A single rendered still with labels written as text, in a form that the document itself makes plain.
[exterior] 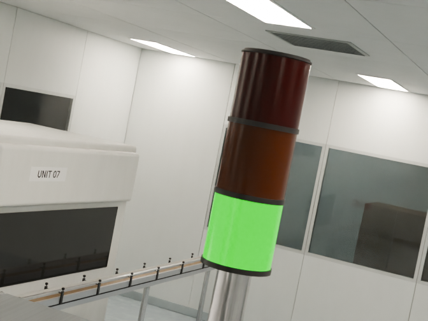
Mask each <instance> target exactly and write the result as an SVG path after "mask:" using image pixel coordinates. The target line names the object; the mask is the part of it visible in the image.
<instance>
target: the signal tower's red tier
mask: <svg viewBox="0 0 428 321"><path fill-rule="evenodd" d="M310 68H311V65H310V64H308V63H305V62H302V61H297V60H294V59H289V58H286V57H280V56H276V55H269V54H265V53H256V52H242V54H241V60H240V64H239V71H238V77H237V80H236V86H235V91H234V97H233V100H232V106H231V113H230V116H231V117H238V118H244V119H247V120H254V121H258V122H264V123H268V124H274V125H280V126H284V127H290V128H294V129H298V128H299V123H300V119H301V113H302V109H303V103H304V97H305V93H306V88H307V84H308V78H309V74H310Z"/></svg>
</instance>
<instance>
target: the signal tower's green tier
mask: <svg viewBox="0 0 428 321"><path fill-rule="evenodd" d="M282 209H283V206H277V205H270V204H262V203H255V202H251V201H245V200H241V199H236V198H233V197H228V196H224V195H222V194H218V193H216V192H215V195H214V199H213V205H212V209H211V215H210V221H209V225H208V232H207V235H206V241H205V245H204V252H203V257H204V258H205V259H207V260H209V261H212V262H214V263H217V264H221V265H223V266H228V267H231V268H237V269H244V270H249V271H269V270H270V269H271V264H272V260H273V254H274V250H275V245H276V239H277V235H278V229H279V225H280V219H281V215H282Z"/></svg>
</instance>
